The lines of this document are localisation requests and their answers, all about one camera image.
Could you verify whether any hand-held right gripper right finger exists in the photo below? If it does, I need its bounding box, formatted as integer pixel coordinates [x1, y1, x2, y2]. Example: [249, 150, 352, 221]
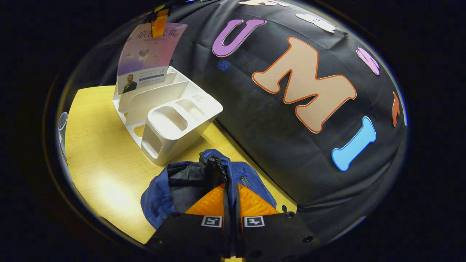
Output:
[235, 183, 321, 262]

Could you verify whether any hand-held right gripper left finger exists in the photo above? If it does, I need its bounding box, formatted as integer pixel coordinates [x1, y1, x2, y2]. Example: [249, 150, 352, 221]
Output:
[146, 183, 231, 262]

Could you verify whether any blue schoolbag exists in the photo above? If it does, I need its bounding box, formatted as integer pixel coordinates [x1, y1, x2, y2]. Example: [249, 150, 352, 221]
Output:
[141, 149, 277, 230]

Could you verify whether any white plastic bookshelf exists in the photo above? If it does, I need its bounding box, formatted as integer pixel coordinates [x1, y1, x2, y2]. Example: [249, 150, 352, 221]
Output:
[112, 66, 224, 166]

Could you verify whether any black backdrop cloth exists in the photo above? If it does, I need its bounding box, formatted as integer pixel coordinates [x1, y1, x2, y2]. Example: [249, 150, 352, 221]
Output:
[98, 0, 407, 244]

